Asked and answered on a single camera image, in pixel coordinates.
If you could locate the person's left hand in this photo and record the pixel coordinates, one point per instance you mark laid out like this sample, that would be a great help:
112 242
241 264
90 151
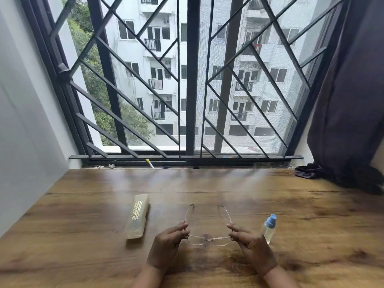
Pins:
165 248

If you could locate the person's right hand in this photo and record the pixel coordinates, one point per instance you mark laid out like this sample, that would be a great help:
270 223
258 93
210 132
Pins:
256 251

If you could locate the small spray bottle blue cap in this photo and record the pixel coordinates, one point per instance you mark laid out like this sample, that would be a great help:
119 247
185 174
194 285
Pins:
268 232

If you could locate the clear-framed eyeglasses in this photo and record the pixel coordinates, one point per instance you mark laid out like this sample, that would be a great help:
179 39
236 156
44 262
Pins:
196 240

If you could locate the translucent yellowish glasses case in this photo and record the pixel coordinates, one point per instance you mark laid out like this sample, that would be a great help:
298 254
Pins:
138 217

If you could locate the person's right forearm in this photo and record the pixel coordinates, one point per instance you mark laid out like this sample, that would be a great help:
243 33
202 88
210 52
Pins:
282 280

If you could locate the dark crumpled cloth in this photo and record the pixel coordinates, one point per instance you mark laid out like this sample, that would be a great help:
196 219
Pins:
307 171

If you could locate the white stick yellow tip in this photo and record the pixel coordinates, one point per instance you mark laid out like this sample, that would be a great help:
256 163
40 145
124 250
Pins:
149 164

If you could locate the black metal window grille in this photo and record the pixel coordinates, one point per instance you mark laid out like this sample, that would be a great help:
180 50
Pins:
76 157

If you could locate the dark curtain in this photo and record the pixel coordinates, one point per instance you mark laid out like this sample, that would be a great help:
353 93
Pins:
351 101

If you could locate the green tree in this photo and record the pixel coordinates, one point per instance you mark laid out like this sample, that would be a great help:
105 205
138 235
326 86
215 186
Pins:
90 77

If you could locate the white apartment building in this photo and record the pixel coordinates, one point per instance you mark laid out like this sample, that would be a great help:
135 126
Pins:
141 56

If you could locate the black window frame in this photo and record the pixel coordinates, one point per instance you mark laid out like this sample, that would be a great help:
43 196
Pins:
192 86

